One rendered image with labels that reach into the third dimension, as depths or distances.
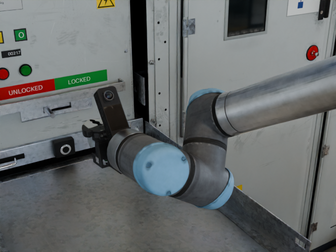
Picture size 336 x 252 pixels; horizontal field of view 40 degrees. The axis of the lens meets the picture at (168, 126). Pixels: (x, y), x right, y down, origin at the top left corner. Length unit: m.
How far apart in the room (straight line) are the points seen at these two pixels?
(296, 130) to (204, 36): 0.63
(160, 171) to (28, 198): 0.55
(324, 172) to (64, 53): 1.28
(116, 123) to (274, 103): 0.33
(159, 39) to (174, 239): 0.61
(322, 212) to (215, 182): 1.43
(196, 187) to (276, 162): 1.05
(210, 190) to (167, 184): 0.11
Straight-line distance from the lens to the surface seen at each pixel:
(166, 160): 0.81
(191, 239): 1.09
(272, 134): 1.81
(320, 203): 2.23
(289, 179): 1.99
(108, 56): 1.39
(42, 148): 1.40
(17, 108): 1.30
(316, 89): 0.79
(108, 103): 0.98
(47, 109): 1.35
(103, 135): 0.99
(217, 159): 0.91
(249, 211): 1.14
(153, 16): 1.38
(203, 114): 0.92
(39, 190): 1.31
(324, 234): 2.39
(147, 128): 1.49
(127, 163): 0.85
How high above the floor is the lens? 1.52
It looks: 25 degrees down
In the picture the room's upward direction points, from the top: straight up
